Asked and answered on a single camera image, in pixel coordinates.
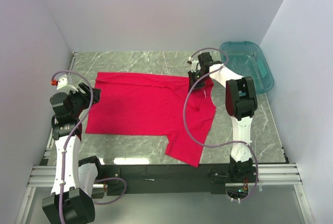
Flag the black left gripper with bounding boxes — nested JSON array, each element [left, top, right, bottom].
[[65, 82, 100, 118]]

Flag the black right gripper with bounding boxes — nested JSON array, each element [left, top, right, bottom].
[[188, 70, 209, 93]]

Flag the red t shirt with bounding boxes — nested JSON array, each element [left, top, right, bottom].
[[86, 72, 216, 167]]

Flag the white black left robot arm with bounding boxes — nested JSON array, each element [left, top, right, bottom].
[[42, 83, 104, 223]]

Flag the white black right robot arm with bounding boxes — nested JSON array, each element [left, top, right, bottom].
[[183, 52, 258, 182]]

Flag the teal plastic bin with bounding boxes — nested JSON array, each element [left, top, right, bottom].
[[220, 41, 274, 94]]

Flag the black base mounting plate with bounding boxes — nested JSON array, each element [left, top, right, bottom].
[[92, 163, 260, 199]]

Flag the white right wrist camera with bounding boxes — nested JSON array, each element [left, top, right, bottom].
[[188, 57, 201, 72]]

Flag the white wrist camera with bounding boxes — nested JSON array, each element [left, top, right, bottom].
[[51, 74, 78, 94], [188, 57, 201, 72]]

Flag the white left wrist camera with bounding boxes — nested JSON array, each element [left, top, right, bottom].
[[51, 74, 78, 94]]

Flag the aluminium front rail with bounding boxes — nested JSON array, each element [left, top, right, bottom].
[[27, 164, 302, 188]]

